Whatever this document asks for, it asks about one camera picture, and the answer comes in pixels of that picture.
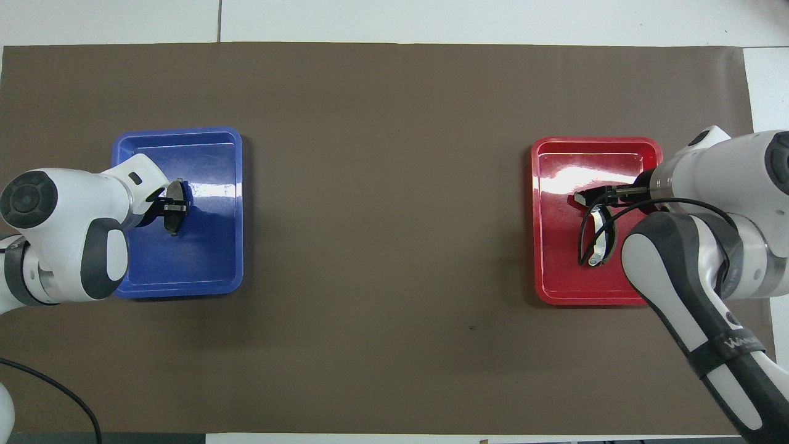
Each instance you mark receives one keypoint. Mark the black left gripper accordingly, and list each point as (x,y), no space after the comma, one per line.
(158,203)

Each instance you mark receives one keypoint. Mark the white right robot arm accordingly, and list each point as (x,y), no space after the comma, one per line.
(739,172)

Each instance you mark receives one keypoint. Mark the dark brake pad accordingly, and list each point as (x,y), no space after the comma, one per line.
(175,224)

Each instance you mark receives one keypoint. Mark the curved brake shoe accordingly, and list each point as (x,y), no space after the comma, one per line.
(599,243)

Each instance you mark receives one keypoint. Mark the brown table mat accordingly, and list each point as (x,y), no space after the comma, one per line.
(382,246)

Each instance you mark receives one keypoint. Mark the blue plastic tray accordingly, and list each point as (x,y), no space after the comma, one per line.
(203,259)

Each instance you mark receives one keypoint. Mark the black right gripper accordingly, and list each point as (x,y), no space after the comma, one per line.
(644,194)

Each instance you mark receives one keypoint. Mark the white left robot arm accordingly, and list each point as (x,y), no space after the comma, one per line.
(68,209)

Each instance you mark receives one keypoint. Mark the red plastic tray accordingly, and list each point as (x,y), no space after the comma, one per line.
(561,277)

